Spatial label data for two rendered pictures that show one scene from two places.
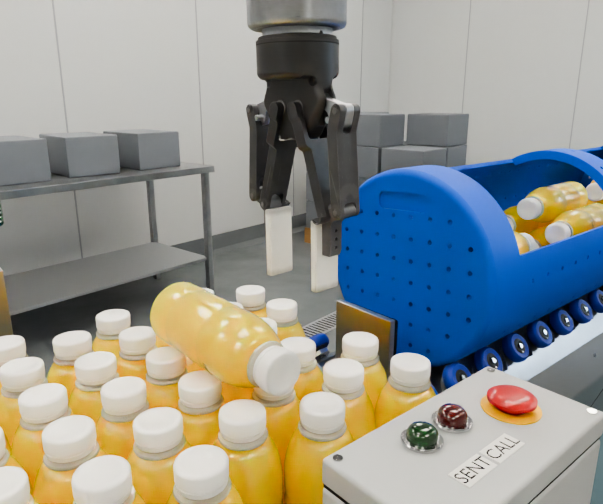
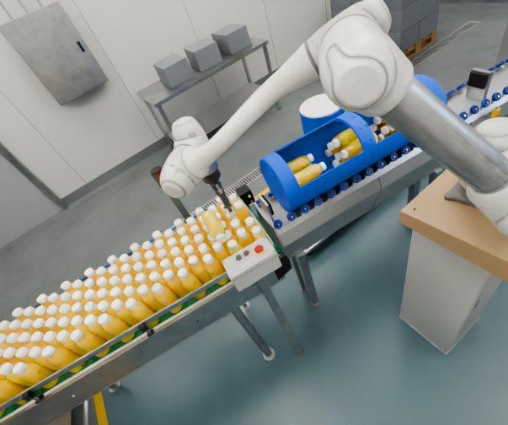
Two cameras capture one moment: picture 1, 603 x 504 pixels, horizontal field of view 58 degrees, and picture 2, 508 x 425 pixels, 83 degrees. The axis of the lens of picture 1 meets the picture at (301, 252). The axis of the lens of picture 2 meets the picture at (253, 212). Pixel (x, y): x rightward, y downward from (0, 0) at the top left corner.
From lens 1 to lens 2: 0.88 m
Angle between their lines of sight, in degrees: 38
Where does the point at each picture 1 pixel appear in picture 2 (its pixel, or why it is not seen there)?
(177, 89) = not seen: outside the picture
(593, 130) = not seen: outside the picture
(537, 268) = (309, 187)
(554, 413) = (266, 251)
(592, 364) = (361, 194)
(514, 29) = not seen: outside the picture
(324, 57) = (212, 179)
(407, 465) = (233, 263)
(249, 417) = (217, 246)
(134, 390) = (199, 238)
